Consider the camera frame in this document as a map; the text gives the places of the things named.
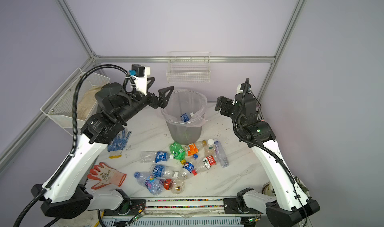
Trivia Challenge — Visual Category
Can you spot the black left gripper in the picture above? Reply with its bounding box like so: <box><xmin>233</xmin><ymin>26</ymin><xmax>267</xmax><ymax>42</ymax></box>
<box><xmin>115</xmin><ymin>77</ymin><xmax>173</xmax><ymax>125</ymax></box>

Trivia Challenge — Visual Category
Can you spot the clear bottle blue label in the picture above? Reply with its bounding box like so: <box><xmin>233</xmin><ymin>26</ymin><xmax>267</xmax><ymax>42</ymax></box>
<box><xmin>180</xmin><ymin>112</ymin><xmax>203</xmax><ymax>124</ymax></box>

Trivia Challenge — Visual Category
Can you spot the white cap clear bottle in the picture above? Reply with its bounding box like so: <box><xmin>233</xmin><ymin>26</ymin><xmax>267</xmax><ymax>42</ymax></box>
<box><xmin>207</xmin><ymin>139</ymin><xmax>230</xmax><ymax>168</ymax></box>

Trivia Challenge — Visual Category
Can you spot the colourful label water bottle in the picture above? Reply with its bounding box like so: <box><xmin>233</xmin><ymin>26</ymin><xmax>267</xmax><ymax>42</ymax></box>
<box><xmin>134</xmin><ymin>172</ymin><xmax>164</xmax><ymax>196</ymax></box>

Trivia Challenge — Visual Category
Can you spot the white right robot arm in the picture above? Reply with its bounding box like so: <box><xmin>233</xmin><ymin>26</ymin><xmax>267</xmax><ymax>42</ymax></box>
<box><xmin>215</xmin><ymin>91</ymin><xmax>320</xmax><ymax>227</ymax></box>

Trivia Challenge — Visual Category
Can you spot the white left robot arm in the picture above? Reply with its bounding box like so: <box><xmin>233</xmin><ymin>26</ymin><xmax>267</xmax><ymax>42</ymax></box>
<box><xmin>31</xmin><ymin>83</ymin><xmax>174</xmax><ymax>219</ymax></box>

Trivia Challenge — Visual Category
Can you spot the grey mesh waste bin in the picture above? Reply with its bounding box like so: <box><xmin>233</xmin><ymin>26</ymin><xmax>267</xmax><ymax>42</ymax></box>
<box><xmin>161</xmin><ymin>89</ymin><xmax>208</xmax><ymax>145</ymax></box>

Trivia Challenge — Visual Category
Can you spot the green crushed plastic bottle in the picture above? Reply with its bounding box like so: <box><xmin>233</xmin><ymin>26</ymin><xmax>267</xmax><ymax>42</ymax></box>
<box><xmin>170</xmin><ymin>142</ymin><xmax>186</xmax><ymax>165</ymax></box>

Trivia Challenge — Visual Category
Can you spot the orange label plastic bottle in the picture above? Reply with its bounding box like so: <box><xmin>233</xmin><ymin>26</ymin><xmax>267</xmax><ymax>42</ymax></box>
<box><xmin>184</xmin><ymin>140</ymin><xmax>207</xmax><ymax>156</ymax></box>

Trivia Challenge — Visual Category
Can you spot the blue knitted work glove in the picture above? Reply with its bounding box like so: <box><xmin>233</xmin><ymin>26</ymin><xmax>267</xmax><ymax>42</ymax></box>
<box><xmin>107</xmin><ymin>129</ymin><xmax>132</xmax><ymax>159</ymax></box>

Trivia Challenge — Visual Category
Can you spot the red label clear bottle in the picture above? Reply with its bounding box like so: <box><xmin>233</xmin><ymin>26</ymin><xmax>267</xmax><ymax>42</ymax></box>
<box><xmin>192</xmin><ymin>155</ymin><xmax>217</xmax><ymax>176</ymax></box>

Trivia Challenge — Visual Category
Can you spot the blue label bottle middle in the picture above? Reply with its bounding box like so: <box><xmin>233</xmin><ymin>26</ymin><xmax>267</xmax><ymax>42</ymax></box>
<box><xmin>150</xmin><ymin>164</ymin><xmax>180</xmax><ymax>179</ymax></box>

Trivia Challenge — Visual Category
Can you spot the pepsi label plastic bottle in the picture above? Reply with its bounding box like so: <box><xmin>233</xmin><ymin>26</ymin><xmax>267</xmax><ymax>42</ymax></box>
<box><xmin>179</xmin><ymin>154</ymin><xmax>198</xmax><ymax>180</ymax></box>

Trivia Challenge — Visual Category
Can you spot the beige cloth glove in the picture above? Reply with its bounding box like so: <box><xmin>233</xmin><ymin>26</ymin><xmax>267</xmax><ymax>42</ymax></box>
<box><xmin>77</xmin><ymin>85</ymin><xmax>103</xmax><ymax>121</ymax></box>

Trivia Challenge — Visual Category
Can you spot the potted green plant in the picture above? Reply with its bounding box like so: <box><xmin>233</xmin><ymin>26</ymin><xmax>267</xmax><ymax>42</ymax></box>
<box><xmin>262</xmin><ymin>179</ymin><xmax>310</xmax><ymax>197</ymax></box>

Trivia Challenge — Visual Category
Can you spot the red cap round bottle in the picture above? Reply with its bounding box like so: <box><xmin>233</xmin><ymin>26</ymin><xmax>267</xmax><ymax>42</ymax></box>
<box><xmin>161</xmin><ymin>179</ymin><xmax>185</xmax><ymax>195</ymax></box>

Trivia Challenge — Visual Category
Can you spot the white mesh upper shelf tray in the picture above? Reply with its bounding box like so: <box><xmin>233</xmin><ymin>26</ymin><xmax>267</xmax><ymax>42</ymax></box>
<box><xmin>41</xmin><ymin>68</ymin><xmax>110</xmax><ymax>133</ymax></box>

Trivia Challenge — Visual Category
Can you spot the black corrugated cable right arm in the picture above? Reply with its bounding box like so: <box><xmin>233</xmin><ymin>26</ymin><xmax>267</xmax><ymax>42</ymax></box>
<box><xmin>232</xmin><ymin>77</ymin><xmax>310</xmax><ymax>227</ymax></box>

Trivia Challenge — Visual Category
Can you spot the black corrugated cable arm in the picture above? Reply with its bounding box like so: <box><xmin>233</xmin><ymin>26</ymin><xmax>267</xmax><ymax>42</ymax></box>
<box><xmin>12</xmin><ymin>64</ymin><xmax>136</xmax><ymax>227</ymax></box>
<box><xmin>232</xmin><ymin>77</ymin><xmax>310</xmax><ymax>227</ymax></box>

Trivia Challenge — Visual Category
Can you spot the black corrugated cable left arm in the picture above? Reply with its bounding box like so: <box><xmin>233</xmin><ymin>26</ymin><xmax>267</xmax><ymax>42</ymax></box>
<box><xmin>12</xmin><ymin>64</ymin><xmax>136</xmax><ymax>227</ymax></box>

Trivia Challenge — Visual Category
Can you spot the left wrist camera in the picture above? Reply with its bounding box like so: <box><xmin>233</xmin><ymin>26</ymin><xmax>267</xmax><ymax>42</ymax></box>
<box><xmin>129</xmin><ymin>64</ymin><xmax>151</xmax><ymax>95</ymax></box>

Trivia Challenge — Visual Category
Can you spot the white wire wall basket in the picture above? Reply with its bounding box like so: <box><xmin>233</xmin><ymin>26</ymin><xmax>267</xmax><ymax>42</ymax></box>
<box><xmin>166</xmin><ymin>51</ymin><xmax>211</xmax><ymax>83</ymax></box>

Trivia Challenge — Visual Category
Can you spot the aluminium frame horizontal bar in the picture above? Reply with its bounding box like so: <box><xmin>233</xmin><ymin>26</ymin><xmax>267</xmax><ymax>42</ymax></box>
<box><xmin>94</xmin><ymin>56</ymin><xmax>276</xmax><ymax>63</ymax></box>

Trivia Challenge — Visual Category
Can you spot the metal base rail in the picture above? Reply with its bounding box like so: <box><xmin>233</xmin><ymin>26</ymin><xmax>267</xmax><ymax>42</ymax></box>
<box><xmin>102</xmin><ymin>197</ymin><xmax>263</xmax><ymax>227</ymax></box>

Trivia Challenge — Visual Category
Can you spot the aluminium frame corner post left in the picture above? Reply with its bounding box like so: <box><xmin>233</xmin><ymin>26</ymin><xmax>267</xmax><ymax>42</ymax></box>
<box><xmin>55</xmin><ymin>0</ymin><xmax>99</xmax><ymax>71</ymax></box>

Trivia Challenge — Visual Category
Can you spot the aluminium frame corner post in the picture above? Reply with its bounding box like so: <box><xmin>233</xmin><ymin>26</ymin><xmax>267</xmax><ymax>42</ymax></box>
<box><xmin>55</xmin><ymin>0</ymin><xmax>99</xmax><ymax>71</ymax></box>
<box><xmin>257</xmin><ymin>0</ymin><xmax>307</xmax><ymax>101</ymax></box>

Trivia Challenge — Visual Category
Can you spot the aluminium frame corner post right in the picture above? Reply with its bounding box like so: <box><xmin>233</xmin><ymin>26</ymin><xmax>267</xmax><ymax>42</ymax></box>
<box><xmin>257</xmin><ymin>0</ymin><xmax>307</xmax><ymax>101</ymax></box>

